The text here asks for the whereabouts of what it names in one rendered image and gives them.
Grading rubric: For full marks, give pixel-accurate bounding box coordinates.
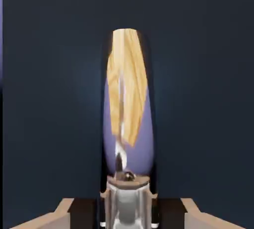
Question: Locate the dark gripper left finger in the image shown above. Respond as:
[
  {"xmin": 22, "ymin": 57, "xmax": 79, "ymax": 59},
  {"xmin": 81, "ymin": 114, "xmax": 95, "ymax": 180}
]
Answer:
[{"xmin": 9, "ymin": 198, "xmax": 98, "ymax": 229}]

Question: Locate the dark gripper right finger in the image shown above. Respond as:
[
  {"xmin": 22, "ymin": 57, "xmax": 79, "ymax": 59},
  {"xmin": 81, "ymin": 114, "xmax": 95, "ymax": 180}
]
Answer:
[{"xmin": 158, "ymin": 197, "xmax": 246, "ymax": 229}]

